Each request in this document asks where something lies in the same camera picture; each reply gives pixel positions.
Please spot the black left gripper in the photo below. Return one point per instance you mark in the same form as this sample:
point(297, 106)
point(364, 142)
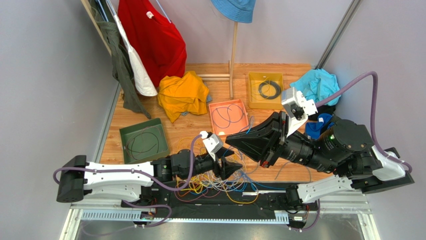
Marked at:
point(227, 168)

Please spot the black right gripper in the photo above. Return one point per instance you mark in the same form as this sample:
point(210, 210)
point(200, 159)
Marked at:
point(277, 142)

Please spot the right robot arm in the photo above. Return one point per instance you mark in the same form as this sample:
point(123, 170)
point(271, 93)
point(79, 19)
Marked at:
point(345, 151)

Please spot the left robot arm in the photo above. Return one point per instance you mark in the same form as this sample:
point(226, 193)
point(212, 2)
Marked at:
point(80, 179)

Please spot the pink plastic tray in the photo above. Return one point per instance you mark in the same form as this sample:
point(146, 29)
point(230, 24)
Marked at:
point(228, 117)

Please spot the yellow plastic tray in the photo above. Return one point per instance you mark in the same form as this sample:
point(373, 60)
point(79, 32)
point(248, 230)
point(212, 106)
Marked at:
point(265, 90)

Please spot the dark blue towel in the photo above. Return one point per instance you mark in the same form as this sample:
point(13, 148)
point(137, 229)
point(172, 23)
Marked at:
point(316, 128)

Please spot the black cloth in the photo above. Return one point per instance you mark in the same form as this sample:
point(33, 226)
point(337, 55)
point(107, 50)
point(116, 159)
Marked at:
point(324, 109)

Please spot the wooden hat stand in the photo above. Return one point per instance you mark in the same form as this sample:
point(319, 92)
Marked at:
point(227, 77)

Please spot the cyan cloth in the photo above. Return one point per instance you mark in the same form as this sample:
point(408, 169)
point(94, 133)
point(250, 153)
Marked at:
point(316, 85)

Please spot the yellow shirt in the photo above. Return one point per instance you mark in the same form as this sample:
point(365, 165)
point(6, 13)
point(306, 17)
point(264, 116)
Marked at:
point(183, 94)

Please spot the green plastic tray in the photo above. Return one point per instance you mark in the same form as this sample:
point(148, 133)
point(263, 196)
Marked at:
point(144, 142)

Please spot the white garment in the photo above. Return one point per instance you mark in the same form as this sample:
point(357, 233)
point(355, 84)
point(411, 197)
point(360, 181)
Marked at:
point(142, 81)

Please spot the blue bucket hat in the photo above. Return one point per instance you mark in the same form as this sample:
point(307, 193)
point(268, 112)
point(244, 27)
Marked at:
point(240, 11)

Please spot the red shirt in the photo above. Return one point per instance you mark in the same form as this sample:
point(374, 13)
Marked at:
point(157, 41)

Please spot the olive green garment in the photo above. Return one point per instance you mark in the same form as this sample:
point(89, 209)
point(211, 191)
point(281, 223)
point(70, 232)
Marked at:
point(121, 66)

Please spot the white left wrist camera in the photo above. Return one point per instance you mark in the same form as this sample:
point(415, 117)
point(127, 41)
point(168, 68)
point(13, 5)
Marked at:
point(212, 143)

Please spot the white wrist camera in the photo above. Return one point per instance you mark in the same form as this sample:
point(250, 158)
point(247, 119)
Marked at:
point(212, 143)
point(298, 108)

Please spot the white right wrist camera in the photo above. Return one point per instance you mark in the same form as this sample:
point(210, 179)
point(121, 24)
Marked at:
point(298, 108)

